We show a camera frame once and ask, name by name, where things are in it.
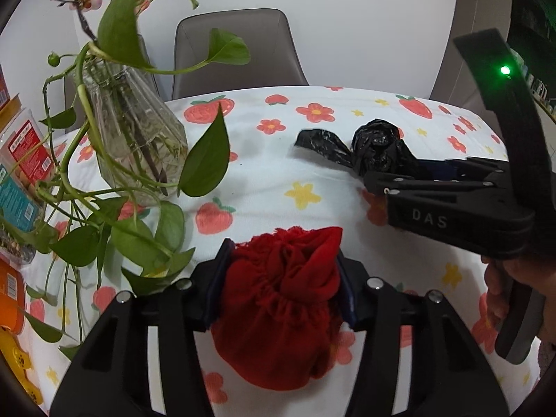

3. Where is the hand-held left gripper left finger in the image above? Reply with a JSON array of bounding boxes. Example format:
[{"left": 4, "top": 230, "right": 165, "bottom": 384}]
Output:
[{"left": 50, "top": 238, "right": 235, "bottom": 417}]

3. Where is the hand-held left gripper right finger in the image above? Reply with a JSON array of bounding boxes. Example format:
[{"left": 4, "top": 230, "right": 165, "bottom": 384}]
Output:
[{"left": 334, "top": 247, "right": 509, "bottom": 417}]

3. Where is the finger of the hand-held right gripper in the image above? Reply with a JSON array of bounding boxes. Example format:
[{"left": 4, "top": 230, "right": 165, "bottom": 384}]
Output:
[
  {"left": 363, "top": 171, "right": 510, "bottom": 197},
  {"left": 416, "top": 156, "right": 512, "bottom": 180}
]

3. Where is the red drawstring pouch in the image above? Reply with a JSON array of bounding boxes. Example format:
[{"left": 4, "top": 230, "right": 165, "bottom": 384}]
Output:
[{"left": 211, "top": 226, "right": 346, "bottom": 392}]

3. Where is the black plastic bag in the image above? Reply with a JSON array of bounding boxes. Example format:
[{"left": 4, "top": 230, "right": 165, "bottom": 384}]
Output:
[{"left": 294, "top": 117, "right": 420, "bottom": 180}]

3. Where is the person's right hand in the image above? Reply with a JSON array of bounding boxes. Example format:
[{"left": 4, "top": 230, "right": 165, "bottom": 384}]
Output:
[{"left": 481, "top": 242, "right": 556, "bottom": 340}]

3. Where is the floral strawberry tablecloth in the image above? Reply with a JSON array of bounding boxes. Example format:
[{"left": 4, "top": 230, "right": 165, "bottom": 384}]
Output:
[{"left": 22, "top": 84, "right": 545, "bottom": 417}]

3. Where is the dark shelf with small items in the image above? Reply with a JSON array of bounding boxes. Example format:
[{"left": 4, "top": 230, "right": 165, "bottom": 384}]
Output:
[{"left": 508, "top": 0, "right": 556, "bottom": 119}]

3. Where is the clear glass vase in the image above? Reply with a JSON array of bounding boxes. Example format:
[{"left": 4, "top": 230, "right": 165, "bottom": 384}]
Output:
[{"left": 82, "top": 58, "right": 190, "bottom": 208}]

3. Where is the clear box of dark nuts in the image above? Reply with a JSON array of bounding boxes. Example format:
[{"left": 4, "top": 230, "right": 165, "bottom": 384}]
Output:
[{"left": 0, "top": 221, "right": 39, "bottom": 267}]

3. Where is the orange container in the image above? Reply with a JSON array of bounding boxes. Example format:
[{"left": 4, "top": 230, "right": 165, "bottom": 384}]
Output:
[{"left": 0, "top": 261, "right": 30, "bottom": 336}]

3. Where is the yellow plastic toy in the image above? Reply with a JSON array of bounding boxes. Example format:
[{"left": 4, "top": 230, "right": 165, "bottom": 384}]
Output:
[{"left": 0, "top": 326, "right": 45, "bottom": 406}]

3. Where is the clear box with teal label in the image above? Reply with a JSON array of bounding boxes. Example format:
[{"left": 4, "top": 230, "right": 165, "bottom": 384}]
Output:
[{"left": 0, "top": 164, "right": 47, "bottom": 232}]

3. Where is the red and yellow box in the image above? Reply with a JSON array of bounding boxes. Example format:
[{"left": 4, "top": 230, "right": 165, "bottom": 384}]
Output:
[{"left": 0, "top": 64, "right": 23, "bottom": 119}]

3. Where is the green pothos plant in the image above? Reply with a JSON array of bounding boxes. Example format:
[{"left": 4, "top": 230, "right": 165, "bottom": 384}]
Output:
[{"left": 0, "top": 0, "right": 253, "bottom": 362}]

